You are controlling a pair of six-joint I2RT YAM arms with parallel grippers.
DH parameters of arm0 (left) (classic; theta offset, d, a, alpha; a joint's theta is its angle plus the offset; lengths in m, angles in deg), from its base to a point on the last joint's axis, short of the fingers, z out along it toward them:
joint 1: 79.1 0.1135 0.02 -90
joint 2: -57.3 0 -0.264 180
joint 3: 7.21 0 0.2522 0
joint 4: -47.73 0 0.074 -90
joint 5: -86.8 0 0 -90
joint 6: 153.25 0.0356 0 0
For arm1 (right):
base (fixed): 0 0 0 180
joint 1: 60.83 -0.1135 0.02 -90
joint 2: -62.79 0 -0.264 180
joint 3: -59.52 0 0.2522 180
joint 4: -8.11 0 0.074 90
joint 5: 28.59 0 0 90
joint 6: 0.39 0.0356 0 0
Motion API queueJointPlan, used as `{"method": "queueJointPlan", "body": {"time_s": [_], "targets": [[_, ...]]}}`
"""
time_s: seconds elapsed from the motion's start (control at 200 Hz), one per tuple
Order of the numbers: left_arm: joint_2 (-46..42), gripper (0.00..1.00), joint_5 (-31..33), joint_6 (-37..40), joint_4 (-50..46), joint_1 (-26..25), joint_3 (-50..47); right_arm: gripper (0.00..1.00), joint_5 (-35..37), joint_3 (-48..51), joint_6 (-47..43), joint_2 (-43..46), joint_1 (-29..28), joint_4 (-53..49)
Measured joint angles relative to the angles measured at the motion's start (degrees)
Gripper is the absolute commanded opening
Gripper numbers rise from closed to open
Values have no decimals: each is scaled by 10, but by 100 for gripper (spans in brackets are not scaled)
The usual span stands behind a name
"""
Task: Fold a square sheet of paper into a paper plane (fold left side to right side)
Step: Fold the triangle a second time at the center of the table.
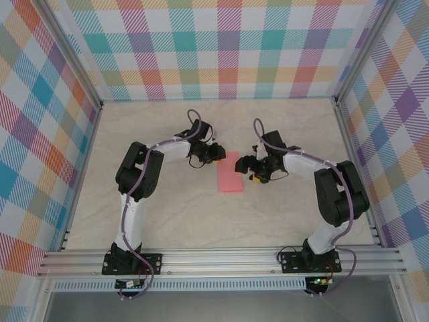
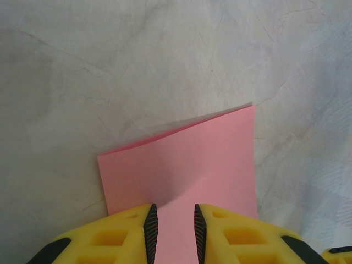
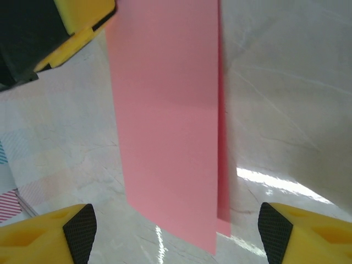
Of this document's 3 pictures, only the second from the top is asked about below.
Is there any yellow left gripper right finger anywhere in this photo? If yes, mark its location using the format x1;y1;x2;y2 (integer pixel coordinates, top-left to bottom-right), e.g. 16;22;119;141
194;203;324;264

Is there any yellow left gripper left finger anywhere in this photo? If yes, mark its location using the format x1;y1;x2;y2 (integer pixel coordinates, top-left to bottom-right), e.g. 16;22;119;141
26;203;160;264

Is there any pink paper sheet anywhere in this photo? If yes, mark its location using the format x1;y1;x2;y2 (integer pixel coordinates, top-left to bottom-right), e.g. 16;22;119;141
96;102;259;264

